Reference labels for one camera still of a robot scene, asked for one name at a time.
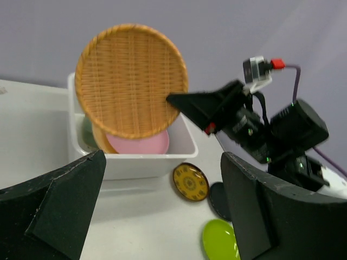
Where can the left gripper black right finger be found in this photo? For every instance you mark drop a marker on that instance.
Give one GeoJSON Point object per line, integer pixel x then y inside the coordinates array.
{"type": "Point", "coordinates": [274, 219]}

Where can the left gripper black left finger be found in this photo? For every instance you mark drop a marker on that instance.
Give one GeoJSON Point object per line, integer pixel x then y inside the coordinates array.
{"type": "Point", "coordinates": [48, 217]}

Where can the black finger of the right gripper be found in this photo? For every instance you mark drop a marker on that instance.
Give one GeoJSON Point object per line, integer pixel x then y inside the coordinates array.
{"type": "Point", "coordinates": [217, 108]}

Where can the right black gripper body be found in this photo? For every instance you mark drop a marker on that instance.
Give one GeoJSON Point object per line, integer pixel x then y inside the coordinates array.
{"type": "Point", "coordinates": [243, 118]}

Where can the lime green round plate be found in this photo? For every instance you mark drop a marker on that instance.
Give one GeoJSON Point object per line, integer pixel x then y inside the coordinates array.
{"type": "Point", "coordinates": [219, 241]}

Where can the black round plate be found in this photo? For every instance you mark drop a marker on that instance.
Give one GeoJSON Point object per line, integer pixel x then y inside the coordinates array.
{"type": "Point", "coordinates": [218, 201]}

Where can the pink round plate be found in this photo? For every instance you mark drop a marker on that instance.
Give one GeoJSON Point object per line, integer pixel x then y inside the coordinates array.
{"type": "Point", "coordinates": [156, 144]}

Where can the orange woven round plate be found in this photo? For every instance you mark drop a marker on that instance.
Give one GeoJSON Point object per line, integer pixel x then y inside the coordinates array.
{"type": "Point", "coordinates": [123, 77]}

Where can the teal rectangular divided plate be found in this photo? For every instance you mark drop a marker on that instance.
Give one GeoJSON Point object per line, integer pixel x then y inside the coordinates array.
{"type": "Point", "coordinates": [87, 134]}

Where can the tan yellow round plate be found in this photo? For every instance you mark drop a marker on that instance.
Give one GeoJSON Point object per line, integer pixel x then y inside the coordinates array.
{"type": "Point", "coordinates": [101, 140]}

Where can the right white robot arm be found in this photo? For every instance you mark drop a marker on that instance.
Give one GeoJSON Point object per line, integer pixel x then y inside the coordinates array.
{"type": "Point", "coordinates": [280, 142]}

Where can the white plastic bin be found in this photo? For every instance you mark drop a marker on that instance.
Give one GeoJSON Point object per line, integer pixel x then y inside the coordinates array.
{"type": "Point", "coordinates": [182, 146]}

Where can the brown gold patterned plate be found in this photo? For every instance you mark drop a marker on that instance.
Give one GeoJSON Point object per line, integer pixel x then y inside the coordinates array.
{"type": "Point", "coordinates": [190, 182]}

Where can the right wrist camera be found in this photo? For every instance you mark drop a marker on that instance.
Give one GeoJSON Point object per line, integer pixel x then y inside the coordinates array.
{"type": "Point", "coordinates": [257, 72]}

